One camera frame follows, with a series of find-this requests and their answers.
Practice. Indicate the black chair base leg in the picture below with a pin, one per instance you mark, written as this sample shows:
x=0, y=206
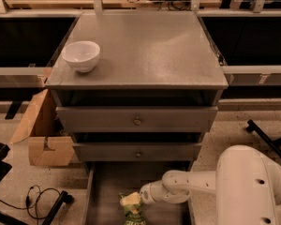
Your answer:
x=274, y=144

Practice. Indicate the brown cardboard box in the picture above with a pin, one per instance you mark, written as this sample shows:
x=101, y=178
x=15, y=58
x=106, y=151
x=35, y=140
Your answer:
x=39, y=126

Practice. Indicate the white ceramic bowl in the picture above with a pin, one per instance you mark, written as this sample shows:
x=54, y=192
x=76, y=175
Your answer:
x=82, y=56

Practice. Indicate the grey top drawer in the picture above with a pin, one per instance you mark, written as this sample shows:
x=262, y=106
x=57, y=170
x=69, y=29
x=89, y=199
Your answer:
x=136, y=119

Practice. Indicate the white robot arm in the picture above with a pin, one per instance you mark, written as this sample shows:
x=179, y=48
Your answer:
x=246, y=185

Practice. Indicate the grey drawer cabinet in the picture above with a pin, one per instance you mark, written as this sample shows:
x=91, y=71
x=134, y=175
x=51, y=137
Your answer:
x=147, y=59

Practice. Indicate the black stand leg left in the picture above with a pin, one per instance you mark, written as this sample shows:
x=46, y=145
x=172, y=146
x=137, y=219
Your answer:
x=64, y=197

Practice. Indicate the green jalapeno chip bag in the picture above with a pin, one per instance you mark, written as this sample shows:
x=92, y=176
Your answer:
x=133, y=215

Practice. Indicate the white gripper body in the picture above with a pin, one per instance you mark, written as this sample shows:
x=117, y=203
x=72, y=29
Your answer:
x=145, y=193

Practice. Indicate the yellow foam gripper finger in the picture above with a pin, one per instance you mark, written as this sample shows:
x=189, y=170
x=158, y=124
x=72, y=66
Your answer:
x=131, y=199

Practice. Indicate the grey middle drawer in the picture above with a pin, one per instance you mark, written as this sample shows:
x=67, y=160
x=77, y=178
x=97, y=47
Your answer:
x=118, y=151

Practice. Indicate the grey open bottom drawer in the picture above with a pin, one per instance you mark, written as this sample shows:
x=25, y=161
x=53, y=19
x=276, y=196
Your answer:
x=108, y=180

